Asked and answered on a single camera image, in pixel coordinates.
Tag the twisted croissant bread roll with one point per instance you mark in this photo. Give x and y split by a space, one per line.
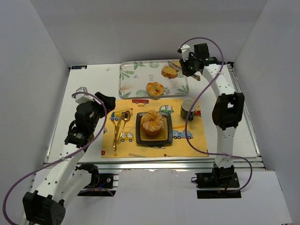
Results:
154 89

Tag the dark green mug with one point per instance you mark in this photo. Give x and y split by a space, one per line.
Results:
188 108

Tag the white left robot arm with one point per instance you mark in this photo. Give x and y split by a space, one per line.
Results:
46 205

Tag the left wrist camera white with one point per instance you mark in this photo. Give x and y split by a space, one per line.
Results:
81 96

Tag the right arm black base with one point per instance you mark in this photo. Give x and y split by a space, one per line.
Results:
220 183

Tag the gold spoon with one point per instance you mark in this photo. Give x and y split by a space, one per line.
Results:
126 119

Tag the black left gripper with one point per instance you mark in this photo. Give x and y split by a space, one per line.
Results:
103 103

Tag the large sugared round bread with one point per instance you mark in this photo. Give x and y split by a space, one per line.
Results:
152 122

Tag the black square amber plate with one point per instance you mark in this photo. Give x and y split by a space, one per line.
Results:
164 138

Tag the leaf pattern serving tray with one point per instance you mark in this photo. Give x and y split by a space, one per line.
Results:
135 75

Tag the yellow vehicle print placemat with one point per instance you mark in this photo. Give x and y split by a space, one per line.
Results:
188 139

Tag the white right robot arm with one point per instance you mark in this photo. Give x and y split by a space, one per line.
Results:
228 109

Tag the garlic toast bread slice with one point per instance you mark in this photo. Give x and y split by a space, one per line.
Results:
169 72

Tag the aluminium table frame rail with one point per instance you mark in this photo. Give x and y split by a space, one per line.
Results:
105 79

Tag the gold knife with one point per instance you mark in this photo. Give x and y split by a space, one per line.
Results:
116 131

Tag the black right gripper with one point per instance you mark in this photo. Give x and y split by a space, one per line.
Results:
185 69

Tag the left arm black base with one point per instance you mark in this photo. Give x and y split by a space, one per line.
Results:
101 184

